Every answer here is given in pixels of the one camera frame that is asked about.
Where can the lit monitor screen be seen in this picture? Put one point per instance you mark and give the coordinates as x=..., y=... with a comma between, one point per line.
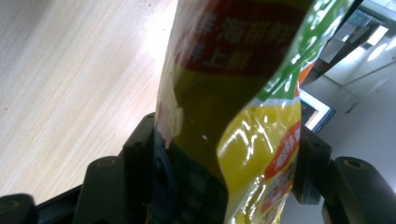
x=317, y=113

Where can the ceiling light panel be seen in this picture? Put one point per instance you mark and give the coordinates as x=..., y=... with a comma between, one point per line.
x=377, y=34
x=376, y=52

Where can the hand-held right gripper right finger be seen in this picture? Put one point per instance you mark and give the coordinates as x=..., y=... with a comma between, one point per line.
x=314, y=165

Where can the dark metal frame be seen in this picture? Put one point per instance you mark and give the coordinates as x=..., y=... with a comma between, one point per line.
x=342, y=46

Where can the yellow pouch with green cap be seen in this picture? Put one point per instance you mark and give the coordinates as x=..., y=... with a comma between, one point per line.
x=236, y=93

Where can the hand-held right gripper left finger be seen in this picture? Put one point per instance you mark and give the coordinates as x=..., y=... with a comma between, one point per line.
x=137, y=161

